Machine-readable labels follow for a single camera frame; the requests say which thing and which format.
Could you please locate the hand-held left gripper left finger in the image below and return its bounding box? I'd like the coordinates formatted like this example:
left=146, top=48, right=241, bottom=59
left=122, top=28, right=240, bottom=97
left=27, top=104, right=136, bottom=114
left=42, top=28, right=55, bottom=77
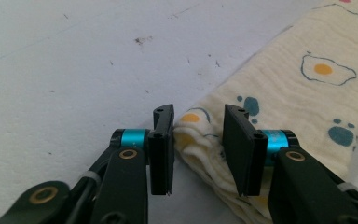
left=110, top=104, right=175, bottom=196

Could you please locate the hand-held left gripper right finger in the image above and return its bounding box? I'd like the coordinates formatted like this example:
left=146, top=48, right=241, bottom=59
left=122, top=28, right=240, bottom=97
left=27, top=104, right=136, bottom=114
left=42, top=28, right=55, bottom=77
left=222, top=104, right=301, bottom=198

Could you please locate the cream printed cloth towel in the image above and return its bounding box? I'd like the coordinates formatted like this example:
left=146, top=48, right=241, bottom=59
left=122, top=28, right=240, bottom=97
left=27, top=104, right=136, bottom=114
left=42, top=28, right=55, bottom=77
left=173, top=0, right=358, bottom=224

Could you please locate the white table mat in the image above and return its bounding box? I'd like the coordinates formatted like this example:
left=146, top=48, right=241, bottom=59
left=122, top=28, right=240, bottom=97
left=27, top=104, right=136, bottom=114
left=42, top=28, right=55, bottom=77
left=0, top=0, right=358, bottom=224

